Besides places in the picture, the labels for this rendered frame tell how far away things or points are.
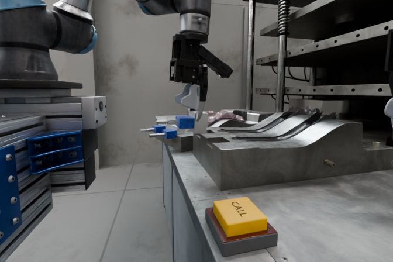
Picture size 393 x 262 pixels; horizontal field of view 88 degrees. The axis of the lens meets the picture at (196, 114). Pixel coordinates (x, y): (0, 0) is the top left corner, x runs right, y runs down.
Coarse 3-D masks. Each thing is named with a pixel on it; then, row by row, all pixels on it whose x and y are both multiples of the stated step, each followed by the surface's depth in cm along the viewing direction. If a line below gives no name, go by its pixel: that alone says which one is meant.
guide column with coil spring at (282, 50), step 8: (280, 0) 139; (288, 0) 137; (280, 16) 140; (280, 32) 140; (280, 40) 141; (280, 48) 141; (280, 56) 141; (280, 64) 142; (280, 72) 142; (280, 80) 143; (280, 88) 143; (280, 96) 144; (280, 104) 145
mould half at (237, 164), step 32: (224, 128) 68; (256, 128) 69; (288, 128) 59; (320, 128) 52; (352, 128) 50; (224, 160) 43; (256, 160) 45; (288, 160) 47; (320, 160) 49; (352, 160) 51; (384, 160) 54
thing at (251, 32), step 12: (252, 0) 174; (252, 12) 175; (252, 24) 176; (252, 36) 177; (252, 48) 178; (252, 60) 179; (252, 72) 181; (312, 72) 197; (252, 84) 182; (312, 84) 198; (252, 96) 184; (312, 96) 199; (252, 108) 186
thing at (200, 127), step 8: (192, 112) 54; (160, 120) 52; (168, 120) 53; (176, 120) 53; (184, 120) 52; (192, 120) 53; (200, 120) 53; (184, 128) 53; (192, 128) 54; (200, 128) 54
